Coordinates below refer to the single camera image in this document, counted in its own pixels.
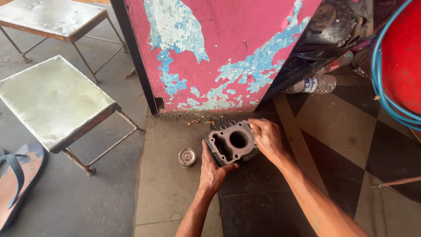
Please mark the person's right hand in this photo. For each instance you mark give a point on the person's right hand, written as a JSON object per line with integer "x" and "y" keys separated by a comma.
{"x": 269, "y": 138}

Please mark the person's left hand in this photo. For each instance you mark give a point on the person's left hand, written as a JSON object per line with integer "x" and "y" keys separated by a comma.
{"x": 213, "y": 173}

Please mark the grey engine cylinder block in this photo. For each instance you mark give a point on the grey engine cylinder block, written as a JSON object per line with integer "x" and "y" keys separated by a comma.
{"x": 232, "y": 143}

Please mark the round metal piston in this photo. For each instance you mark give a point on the round metal piston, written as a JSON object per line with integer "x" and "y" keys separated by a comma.
{"x": 186, "y": 157}

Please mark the clear plastic water bottle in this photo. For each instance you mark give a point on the clear plastic water bottle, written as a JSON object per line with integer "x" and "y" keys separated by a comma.
{"x": 312, "y": 84}

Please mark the red label plastic bottle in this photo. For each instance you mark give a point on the red label plastic bottle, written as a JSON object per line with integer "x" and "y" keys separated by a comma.
{"x": 335, "y": 63}

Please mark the heap of black motorcycle parts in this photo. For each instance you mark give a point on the heap of black motorcycle parts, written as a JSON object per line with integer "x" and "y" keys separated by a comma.
{"x": 322, "y": 36}

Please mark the thin metal rod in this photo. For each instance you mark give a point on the thin metal rod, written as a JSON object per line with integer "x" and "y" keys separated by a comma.
{"x": 396, "y": 182}

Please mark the red round tank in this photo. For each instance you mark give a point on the red round tank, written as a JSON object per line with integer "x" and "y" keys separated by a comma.
{"x": 403, "y": 56}

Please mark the large metal stool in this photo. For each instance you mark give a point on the large metal stool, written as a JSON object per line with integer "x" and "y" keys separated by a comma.
{"x": 59, "y": 105}

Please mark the blue orange flip-flop sandal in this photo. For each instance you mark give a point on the blue orange flip-flop sandal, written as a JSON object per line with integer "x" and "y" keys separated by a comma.
{"x": 18, "y": 184}

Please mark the small metal stool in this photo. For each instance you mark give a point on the small metal stool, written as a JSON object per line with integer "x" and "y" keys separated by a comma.
{"x": 56, "y": 23}

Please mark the black metal door frame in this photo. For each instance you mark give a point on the black metal door frame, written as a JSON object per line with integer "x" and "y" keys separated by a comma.
{"x": 138, "y": 59}

